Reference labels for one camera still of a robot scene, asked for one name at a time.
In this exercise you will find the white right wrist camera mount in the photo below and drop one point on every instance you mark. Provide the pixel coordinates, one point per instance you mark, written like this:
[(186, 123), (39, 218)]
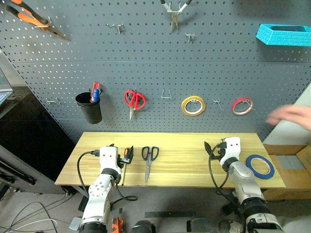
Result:
[(232, 148)]

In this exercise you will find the white panel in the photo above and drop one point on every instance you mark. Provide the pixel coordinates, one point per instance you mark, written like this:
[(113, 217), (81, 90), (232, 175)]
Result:
[(286, 134)]

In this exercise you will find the cyan brick pattern box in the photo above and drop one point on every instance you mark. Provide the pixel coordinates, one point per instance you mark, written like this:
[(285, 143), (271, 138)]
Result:
[(279, 36)]

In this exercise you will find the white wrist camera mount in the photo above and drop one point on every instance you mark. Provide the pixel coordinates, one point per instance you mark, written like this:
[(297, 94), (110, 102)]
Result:
[(232, 148), (108, 157)]

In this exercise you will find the black cabinet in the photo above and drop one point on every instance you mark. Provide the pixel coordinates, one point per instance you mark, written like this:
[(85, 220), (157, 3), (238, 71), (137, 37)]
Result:
[(26, 136)]

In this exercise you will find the brown cardboard box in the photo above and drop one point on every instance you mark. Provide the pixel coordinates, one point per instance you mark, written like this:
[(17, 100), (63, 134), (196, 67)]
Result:
[(294, 179)]

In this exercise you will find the person's bare hand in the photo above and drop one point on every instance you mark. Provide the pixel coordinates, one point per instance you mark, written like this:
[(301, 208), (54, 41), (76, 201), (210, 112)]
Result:
[(284, 115)]

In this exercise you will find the silver double prong hook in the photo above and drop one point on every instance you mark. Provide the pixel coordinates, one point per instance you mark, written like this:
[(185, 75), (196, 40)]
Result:
[(219, 104), (190, 36), (54, 102), (118, 26)]

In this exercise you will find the red tape roll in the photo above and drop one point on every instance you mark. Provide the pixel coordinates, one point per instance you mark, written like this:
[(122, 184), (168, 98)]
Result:
[(236, 111)]

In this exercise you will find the blue tape roll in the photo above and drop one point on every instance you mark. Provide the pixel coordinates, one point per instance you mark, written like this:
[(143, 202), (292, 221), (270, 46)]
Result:
[(250, 163)]

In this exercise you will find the yellow tape roll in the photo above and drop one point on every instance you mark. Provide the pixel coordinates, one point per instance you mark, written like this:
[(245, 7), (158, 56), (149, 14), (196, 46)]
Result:
[(185, 109)]

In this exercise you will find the black pen cup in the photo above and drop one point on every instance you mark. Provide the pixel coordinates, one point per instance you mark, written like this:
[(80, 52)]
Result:
[(91, 114)]

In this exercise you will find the person's forearm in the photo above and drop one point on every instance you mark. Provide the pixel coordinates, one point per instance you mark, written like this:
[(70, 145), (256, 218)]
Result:
[(307, 119)]

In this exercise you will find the dark rounded shape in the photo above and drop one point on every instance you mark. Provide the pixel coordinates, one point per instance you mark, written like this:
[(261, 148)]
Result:
[(143, 227)]

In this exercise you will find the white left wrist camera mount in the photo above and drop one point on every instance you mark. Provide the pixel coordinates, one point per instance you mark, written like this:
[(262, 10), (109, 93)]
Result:
[(108, 157)]

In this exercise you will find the grey metal pegboard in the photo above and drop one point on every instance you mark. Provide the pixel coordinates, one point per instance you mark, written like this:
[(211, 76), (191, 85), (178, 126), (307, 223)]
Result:
[(155, 68)]

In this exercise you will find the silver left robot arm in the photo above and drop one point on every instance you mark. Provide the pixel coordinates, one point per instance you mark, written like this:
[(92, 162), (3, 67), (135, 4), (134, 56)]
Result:
[(97, 194)]

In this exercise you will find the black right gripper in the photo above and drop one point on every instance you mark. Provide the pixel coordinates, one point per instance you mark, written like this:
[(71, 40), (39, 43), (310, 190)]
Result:
[(219, 153)]

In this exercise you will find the black tape strip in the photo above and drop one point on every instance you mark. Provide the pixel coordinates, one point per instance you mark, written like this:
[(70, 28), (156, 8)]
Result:
[(170, 214)]

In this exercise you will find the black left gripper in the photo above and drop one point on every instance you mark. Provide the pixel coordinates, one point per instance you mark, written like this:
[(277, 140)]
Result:
[(123, 160)]

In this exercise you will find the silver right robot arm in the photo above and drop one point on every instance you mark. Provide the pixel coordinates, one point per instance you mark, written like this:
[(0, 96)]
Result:
[(245, 179)]

